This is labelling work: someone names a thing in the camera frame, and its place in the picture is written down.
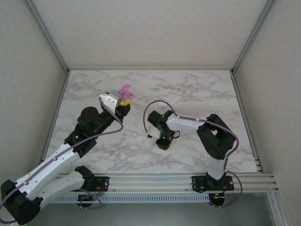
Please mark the pink earbud charging case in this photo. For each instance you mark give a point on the pink earbud charging case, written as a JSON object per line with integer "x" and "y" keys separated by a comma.
{"x": 125, "y": 90}

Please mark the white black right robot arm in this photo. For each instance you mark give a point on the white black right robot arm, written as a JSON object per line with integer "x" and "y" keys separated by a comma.
{"x": 185, "y": 124}

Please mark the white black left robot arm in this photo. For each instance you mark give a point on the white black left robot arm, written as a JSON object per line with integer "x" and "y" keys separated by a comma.
{"x": 47, "y": 169}

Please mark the small controller circuit board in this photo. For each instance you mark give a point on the small controller circuit board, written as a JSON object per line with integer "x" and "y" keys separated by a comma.
{"x": 218, "y": 199}
{"x": 88, "y": 199}

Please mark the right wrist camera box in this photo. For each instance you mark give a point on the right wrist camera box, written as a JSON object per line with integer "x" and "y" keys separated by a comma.
{"x": 152, "y": 131}

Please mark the aluminium table side rail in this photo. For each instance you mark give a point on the aluminium table side rail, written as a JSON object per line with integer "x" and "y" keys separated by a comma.
{"x": 60, "y": 99}
{"x": 238, "y": 94}

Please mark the wide aluminium mounting rail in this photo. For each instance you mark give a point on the wide aluminium mounting rail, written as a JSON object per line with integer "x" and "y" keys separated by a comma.
{"x": 150, "y": 183}

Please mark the aluminium frame corner post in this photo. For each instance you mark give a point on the aluminium frame corner post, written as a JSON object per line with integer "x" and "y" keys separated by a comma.
{"x": 49, "y": 37}
{"x": 252, "y": 36}

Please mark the aluminium lower frame bar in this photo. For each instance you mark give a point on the aluminium lower frame bar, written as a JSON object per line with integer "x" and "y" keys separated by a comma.
{"x": 278, "y": 210}

